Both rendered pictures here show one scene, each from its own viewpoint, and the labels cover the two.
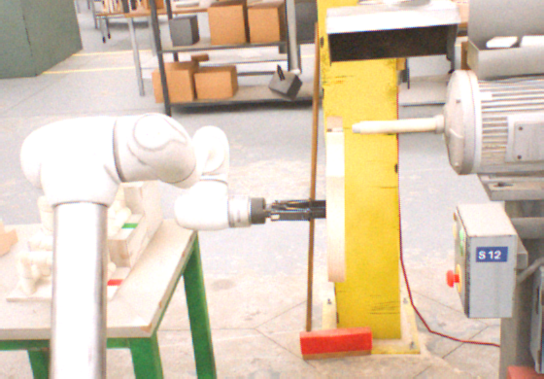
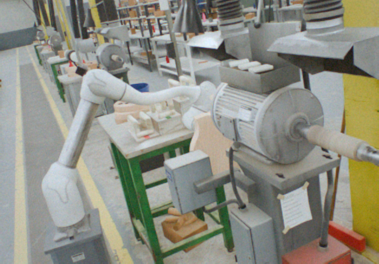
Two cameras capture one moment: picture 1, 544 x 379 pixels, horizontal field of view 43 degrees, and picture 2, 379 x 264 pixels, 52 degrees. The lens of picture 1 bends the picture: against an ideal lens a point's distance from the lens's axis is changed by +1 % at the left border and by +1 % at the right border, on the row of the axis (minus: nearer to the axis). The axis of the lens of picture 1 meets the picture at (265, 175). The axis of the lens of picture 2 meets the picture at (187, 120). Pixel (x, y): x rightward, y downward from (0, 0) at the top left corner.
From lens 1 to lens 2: 1.84 m
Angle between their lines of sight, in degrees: 58
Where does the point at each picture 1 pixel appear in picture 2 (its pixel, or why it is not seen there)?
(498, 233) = (169, 166)
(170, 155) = (94, 89)
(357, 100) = (359, 83)
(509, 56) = (227, 73)
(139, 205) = (180, 110)
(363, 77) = not seen: hidden behind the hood
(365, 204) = not seen: hidden behind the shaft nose
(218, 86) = not seen: outside the picture
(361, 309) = (365, 224)
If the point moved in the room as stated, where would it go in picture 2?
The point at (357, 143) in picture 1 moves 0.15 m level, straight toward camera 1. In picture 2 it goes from (360, 112) to (339, 119)
